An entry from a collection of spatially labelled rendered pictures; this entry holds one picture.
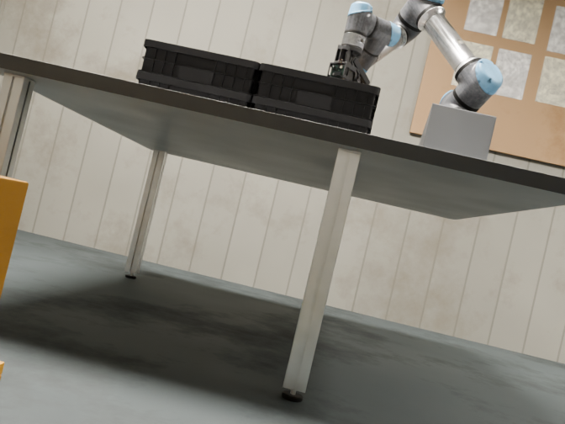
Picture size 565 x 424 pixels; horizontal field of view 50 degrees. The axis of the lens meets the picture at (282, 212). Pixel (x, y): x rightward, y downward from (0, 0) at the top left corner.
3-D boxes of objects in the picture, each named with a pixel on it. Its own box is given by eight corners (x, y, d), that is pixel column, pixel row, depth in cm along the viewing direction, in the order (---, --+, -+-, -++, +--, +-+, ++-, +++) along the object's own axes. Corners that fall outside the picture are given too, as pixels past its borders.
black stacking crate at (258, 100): (361, 168, 223) (369, 136, 223) (364, 157, 193) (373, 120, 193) (256, 145, 227) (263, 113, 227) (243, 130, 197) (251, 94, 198)
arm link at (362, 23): (379, 7, 202) (358, -3, 198) (372, 39, 201) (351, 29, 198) (367, 12, 209) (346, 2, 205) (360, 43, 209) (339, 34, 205)
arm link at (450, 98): (457, 140, 226) (457, 119, 236) (482, 114, 217) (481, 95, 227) (430, 124, 224) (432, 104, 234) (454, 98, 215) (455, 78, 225)
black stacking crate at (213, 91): (256, 145, 227) (263, 113, 227) (243, 130, 197) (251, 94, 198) (155, 122, 231) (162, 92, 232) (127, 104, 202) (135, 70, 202)
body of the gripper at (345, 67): (324, 79, 202) (333, 44, 202) (340, 87, 208) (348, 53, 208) (343, 79, 196) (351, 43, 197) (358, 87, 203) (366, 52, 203)
